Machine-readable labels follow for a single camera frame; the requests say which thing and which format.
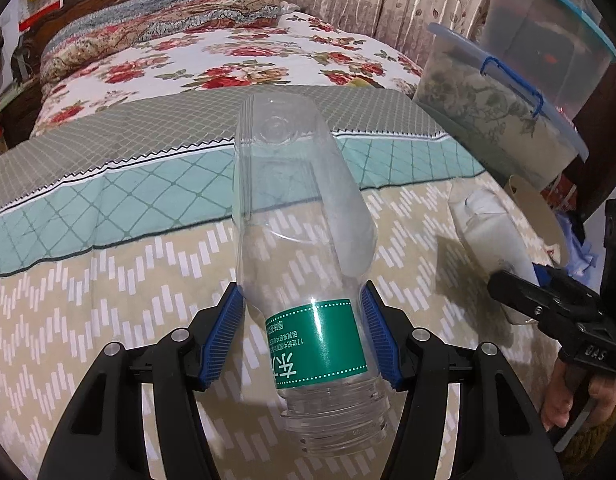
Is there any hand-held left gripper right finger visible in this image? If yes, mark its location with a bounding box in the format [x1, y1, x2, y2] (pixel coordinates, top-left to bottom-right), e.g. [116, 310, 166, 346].
[359, 281, 564, 480]

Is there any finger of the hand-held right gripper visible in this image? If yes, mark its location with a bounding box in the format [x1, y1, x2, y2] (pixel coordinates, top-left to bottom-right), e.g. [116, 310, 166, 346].
[533, 264, 612, 329]
[487, 270, 584, 347]

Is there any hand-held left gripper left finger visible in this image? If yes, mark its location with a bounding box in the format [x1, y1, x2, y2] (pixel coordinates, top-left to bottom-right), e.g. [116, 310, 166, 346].
[38, 282, 245, 480]

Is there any clear plastic bottle green label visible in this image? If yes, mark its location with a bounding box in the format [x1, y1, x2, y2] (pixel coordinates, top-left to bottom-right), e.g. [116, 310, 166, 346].
[232, 92, 391, 458]

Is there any person's right forearm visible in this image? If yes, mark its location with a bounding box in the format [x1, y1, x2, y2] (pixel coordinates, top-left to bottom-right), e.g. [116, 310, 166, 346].
[558, 395, 616, 471]

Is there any person's right hand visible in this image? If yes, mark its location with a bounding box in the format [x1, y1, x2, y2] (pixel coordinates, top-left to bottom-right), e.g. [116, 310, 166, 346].
[540, 357, 616, 433]

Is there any red cardboard box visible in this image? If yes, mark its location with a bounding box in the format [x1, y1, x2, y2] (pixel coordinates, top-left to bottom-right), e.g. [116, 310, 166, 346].
[545, 172, 581, 211]

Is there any patterned tablecloth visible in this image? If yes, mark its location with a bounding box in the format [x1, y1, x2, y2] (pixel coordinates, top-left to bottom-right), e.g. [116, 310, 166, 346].
[0, 84, 564, 480]

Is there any dark wooden door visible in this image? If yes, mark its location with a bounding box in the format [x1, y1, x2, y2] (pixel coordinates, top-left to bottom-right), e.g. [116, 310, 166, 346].
[570, 25, 616, 221]

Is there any storage container with floral cloth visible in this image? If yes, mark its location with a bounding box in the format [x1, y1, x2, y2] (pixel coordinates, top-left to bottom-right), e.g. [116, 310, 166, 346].
[413, 22, 589, 191]

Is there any large teal lid storage container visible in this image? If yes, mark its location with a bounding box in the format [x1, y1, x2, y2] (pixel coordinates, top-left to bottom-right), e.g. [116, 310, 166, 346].
[475, 0, 616, 121]

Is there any floral bed sheet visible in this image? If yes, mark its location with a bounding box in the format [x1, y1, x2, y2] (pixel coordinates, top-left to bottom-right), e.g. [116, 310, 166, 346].
[30, 10, 424, 138]

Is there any dark wooden nightstand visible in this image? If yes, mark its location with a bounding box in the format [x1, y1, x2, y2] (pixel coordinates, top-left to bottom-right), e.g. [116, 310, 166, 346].
[0, 80, 44, 153]

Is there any folded patterned quilt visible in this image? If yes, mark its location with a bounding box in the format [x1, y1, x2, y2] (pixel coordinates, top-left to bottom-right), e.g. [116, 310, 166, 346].
[38, 0, 301, 86]

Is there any red wall hanging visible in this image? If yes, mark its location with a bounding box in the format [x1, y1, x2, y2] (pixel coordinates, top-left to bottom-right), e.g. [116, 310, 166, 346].
[19, 0, 64, 31]

